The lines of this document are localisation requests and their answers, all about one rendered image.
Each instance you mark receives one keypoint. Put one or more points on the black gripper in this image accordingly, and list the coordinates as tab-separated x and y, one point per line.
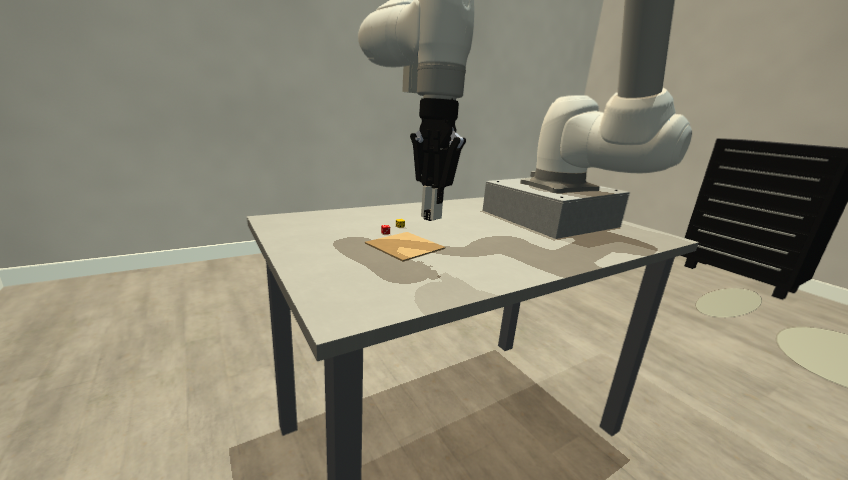
435	161

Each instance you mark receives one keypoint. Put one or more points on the tan square mat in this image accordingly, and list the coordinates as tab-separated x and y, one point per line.
404	246

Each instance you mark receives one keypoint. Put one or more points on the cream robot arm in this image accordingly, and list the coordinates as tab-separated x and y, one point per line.
640	131

